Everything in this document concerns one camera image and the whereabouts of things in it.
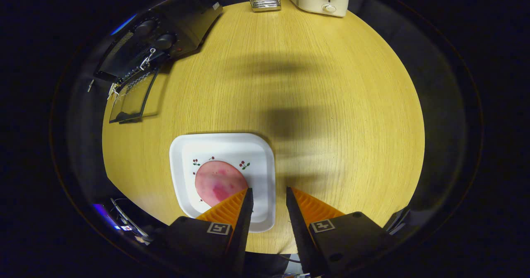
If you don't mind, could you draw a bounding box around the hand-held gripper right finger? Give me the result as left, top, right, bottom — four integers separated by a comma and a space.
286, 187, 398, 278

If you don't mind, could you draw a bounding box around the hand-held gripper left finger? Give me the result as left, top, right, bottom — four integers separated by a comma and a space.
155, 188, 254, 277

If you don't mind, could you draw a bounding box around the pink round meat slice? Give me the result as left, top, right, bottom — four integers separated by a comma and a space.
195, 161, 249, 207

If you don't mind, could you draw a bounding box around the white square plate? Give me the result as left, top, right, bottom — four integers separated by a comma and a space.
169, 133, 276, 233

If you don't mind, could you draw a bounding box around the black toaster oven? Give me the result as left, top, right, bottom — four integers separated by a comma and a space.
94, 0, 224, 124

